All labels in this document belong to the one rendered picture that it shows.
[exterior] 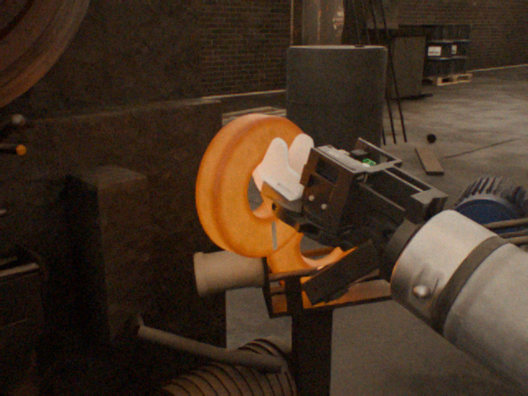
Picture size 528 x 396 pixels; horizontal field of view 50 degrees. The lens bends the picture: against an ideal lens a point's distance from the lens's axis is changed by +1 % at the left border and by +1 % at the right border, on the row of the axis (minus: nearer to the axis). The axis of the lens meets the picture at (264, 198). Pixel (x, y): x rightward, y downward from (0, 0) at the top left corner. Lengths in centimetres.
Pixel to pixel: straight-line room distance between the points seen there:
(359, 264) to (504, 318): 14
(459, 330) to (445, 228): 8
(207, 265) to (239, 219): 19
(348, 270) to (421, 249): 10
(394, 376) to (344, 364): 15
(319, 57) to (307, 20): 183
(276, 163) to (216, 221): 8
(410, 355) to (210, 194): 143
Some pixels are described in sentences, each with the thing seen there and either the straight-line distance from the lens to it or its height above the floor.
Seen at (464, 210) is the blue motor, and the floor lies 28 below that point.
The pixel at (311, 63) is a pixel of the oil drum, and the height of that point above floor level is 80.
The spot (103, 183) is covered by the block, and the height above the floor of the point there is 80.
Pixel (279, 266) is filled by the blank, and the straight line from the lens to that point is 77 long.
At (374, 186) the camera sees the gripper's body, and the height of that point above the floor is 85.
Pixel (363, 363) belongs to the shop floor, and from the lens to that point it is 184.
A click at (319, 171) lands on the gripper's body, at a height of 87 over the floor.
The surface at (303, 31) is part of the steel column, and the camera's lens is 501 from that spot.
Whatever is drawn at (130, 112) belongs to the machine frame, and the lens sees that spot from 86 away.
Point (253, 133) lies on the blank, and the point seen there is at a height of 89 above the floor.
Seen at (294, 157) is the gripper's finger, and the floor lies 86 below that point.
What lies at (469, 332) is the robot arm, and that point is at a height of 78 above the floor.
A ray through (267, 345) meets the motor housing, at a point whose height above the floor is 53.
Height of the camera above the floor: 99
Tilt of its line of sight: 17 degrees down
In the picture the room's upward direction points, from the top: straight up
